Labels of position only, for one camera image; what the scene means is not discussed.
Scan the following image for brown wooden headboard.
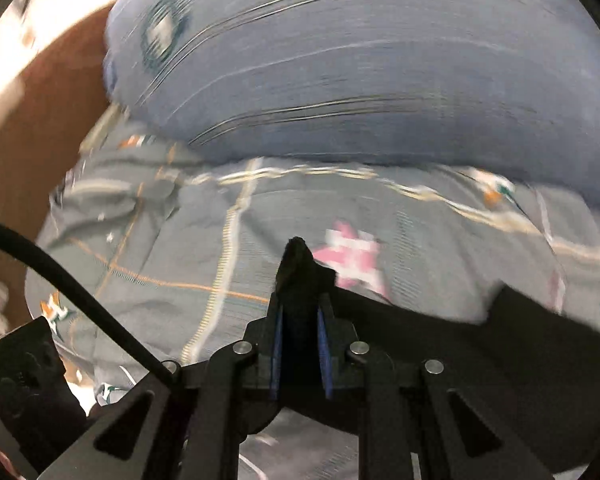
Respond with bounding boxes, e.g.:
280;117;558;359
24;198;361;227
0;1;127;331

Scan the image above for black pants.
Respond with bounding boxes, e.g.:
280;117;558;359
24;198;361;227
268;237;600;479

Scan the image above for black cable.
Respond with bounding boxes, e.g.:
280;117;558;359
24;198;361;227
0;216;182;386

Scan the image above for grey patterned bed sheet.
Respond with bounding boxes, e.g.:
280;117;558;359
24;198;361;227
23;104;600;480

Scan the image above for blue plaid pillow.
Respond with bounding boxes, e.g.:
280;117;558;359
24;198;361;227
105;0;600;207

